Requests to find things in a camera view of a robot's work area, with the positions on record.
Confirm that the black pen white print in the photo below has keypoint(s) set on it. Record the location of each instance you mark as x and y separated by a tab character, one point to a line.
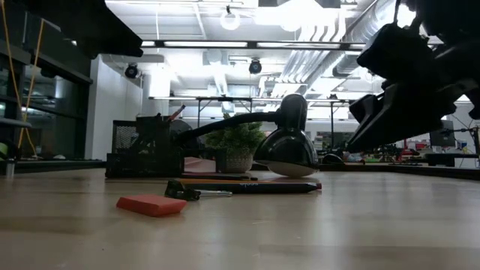
262	188

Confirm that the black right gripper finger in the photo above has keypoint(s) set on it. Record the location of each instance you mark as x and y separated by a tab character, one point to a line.
412	112
365	108

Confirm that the dark desktop monitor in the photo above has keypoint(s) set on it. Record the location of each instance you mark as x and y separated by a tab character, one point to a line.
442	133

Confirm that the black gooseneck desk lamp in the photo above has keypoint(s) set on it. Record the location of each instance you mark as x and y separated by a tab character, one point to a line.
288	150

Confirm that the black binder clip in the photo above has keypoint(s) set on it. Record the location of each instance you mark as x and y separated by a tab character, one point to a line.
180	191

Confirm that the black aluminium table frame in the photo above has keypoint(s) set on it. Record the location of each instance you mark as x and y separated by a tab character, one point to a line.
56	166

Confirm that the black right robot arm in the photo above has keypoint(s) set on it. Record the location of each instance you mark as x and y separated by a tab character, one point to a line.
450	15

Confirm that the black overhead light bar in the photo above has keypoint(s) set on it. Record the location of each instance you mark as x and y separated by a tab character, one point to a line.
251	45

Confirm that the silver ventilation duct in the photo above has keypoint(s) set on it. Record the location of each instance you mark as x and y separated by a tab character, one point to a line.
318	63

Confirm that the black mesh desk organizer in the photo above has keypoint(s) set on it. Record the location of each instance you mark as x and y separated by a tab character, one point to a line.
150	157

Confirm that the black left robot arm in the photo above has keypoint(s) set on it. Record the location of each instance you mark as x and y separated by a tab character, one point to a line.
82	22

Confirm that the orange eraser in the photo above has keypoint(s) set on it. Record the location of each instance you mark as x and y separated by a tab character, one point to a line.
150	205

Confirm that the round ceiling light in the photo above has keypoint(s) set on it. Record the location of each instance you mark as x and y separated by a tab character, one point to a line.
230	20

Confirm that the green potted plant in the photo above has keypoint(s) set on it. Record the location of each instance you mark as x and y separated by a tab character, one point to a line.
236	142

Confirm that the black ceiling spotlight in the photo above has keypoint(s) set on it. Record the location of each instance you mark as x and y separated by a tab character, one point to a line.
131	71
255	66

